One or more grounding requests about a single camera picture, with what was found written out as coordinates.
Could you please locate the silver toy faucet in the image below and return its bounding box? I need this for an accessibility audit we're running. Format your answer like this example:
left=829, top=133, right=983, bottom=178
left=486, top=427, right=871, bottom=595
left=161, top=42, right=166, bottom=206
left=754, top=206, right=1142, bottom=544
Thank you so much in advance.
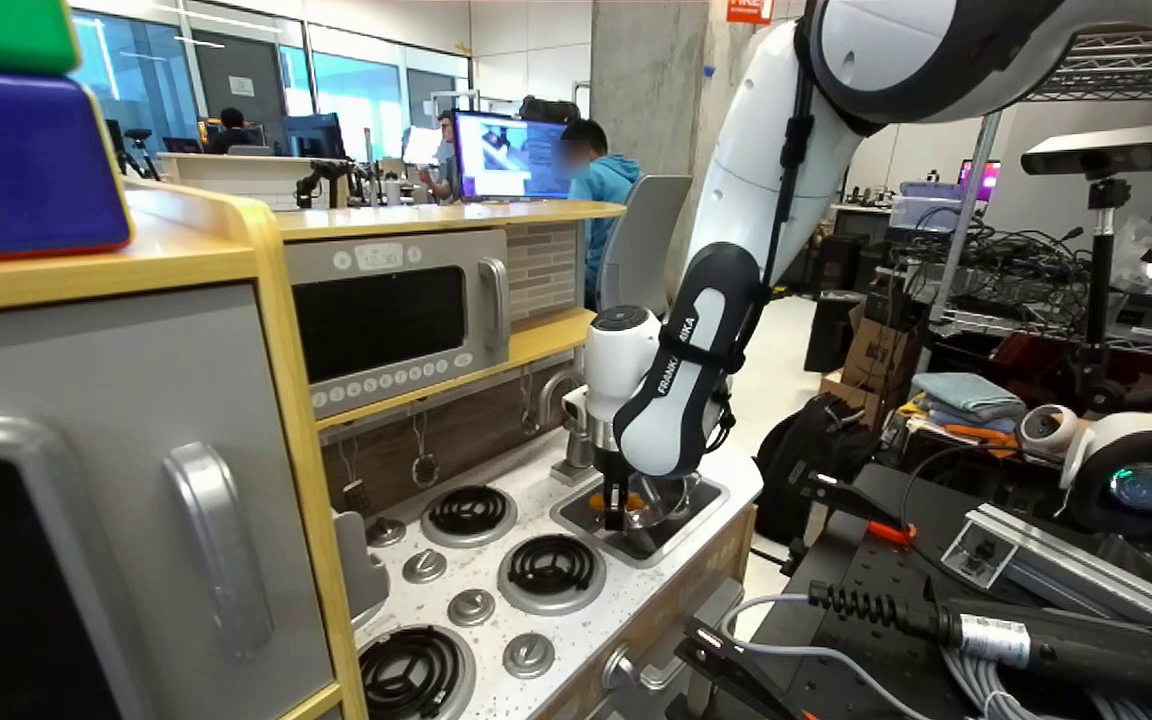
left=531, top=358, right=604, bottom=483

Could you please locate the black corrugated cable conduit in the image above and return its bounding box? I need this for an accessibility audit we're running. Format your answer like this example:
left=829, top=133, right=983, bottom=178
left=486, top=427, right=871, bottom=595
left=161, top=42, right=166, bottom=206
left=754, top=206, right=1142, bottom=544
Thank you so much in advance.
left=803, top=576, right=1152, bottom=711

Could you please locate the white tape roll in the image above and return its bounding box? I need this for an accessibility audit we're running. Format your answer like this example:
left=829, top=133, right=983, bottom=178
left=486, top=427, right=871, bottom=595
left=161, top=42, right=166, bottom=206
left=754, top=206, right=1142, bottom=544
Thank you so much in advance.
left=1012, top=399, right=1090, bottom=469

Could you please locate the thin white cable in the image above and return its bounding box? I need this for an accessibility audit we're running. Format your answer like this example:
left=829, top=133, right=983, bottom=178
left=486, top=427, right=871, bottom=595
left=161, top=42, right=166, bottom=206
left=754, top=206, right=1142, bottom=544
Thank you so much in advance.
left=718, top=590, right=934, bottom=720

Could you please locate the brown cardboard box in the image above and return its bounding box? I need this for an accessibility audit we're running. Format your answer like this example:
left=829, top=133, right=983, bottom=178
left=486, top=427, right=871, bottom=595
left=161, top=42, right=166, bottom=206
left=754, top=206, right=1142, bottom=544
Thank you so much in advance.
left=819, top=313, right=928, bottom=432

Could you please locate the black camera stand pole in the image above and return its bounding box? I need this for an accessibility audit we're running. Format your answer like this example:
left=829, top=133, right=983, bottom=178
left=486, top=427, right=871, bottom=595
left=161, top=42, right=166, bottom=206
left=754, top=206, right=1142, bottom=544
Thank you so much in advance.
left=1086, top=171, right=1132, bottom=351

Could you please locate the small hanging metal ring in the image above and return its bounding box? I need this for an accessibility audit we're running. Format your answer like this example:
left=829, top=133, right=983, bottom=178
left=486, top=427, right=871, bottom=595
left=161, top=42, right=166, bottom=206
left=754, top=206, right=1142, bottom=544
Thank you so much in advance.
left=407, top=413, right=445, bottom=491

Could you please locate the silver toy sink basin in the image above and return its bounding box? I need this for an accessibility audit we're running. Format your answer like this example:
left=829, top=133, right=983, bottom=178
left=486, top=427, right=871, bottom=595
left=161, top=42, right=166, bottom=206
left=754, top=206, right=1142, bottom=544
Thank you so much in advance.
left=552, top=470, right=730, bottom=569

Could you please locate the aluminium extrusion rail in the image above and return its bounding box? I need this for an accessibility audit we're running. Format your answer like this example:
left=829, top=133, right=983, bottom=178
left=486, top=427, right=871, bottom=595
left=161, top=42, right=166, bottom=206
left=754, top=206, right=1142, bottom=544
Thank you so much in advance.
left=941, top=494, right=1152, bottom=637

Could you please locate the white rounded device with lens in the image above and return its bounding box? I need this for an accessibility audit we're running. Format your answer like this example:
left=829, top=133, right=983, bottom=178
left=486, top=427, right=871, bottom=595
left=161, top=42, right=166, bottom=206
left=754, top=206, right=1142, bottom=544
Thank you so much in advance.
left=1062, top=409, right=1152, bottom=562

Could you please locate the silver cabinet door with window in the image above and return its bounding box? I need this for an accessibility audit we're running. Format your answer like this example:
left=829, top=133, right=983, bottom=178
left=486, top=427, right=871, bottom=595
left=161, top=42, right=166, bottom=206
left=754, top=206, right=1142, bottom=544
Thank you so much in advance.
left=0, top=278, right=339, bottom=720

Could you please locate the silver small door handle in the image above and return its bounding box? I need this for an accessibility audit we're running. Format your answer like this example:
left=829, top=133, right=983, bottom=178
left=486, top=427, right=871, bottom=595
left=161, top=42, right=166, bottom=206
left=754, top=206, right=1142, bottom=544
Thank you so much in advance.
left=332, top=507, right=398, bottom=621

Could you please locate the black coil stove burner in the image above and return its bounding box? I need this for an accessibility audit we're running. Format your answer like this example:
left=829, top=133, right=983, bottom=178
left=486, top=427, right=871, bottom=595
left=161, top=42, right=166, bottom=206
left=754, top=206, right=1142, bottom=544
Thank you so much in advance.
left=418, top=480, right=520, bottom=551
left=495, top=533, right=611, bottom=621
left=356, top=621, right=482, bottom=720

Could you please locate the person in blue hoodie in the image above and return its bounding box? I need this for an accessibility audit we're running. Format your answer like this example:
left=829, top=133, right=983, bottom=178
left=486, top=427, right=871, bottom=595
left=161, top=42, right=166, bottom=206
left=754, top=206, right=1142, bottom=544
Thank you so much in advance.
left=552, top=114, right=649, bottom=313

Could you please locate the silver tall door handle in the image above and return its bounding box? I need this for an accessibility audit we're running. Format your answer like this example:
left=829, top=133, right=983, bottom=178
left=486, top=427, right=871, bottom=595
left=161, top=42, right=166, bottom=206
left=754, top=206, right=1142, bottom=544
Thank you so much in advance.
left=155, top=436, right=280, bottom=665

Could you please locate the silver toy microwave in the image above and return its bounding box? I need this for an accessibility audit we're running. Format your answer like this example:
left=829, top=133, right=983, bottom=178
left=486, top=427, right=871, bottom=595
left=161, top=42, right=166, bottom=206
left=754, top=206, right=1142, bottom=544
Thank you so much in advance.
left=284, top=226, right=517, bottom=418

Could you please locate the wooden toy kitchen unit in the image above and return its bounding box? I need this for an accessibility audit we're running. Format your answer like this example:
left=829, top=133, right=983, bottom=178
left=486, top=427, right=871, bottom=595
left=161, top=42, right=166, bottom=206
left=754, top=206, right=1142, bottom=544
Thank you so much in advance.
left=0, top=176, right=770, bottom=720

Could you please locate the black stereo camera bar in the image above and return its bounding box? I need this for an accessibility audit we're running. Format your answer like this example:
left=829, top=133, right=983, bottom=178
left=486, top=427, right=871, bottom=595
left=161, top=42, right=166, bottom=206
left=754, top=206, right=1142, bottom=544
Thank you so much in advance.
left=1015, top=114, right=1152, bottom=178

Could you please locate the aluminium corner bracket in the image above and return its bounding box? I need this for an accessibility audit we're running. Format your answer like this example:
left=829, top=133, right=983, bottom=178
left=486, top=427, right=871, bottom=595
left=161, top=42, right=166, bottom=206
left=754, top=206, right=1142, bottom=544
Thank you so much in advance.
left=941, top=512, right=1048, bottom=590

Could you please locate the teal folded cloth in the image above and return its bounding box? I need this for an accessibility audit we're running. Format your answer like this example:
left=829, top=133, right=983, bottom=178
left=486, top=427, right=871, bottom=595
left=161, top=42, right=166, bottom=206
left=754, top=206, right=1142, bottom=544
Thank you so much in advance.
left=910, top=367, right=1031, bottom=432

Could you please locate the lit computer monitor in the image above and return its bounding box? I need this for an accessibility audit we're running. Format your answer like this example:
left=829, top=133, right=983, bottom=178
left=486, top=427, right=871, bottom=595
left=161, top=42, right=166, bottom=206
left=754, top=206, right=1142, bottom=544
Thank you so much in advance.
left=451, top=109, right=576, bottom=204

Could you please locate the grey coiled cable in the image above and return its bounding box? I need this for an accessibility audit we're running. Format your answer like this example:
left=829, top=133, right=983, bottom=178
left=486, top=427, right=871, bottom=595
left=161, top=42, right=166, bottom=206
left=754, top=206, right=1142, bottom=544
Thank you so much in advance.
left=941, top=645, right=1152, bottom=720

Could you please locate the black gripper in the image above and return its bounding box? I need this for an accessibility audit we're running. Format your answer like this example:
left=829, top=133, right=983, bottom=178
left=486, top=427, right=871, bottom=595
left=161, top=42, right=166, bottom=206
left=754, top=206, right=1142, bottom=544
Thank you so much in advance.
left=594, top=443, right=654, bottom=535

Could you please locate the black backpack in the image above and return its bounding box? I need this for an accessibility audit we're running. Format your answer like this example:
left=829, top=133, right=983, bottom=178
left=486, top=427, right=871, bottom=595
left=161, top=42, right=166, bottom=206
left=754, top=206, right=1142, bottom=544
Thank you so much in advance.
left=748, top=394, right=871, bottom=551

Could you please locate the grey office chair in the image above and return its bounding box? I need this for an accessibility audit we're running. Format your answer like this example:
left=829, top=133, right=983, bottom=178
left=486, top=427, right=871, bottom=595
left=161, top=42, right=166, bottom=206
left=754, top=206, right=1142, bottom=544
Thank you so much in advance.
left=595, top=171, right=696, bottom=314

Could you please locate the seated person with dark hair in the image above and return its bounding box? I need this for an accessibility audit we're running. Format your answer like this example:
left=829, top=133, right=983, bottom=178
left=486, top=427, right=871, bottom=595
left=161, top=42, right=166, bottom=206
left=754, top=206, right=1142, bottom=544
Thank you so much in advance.
left=412, top=104, right=467, bottom=204

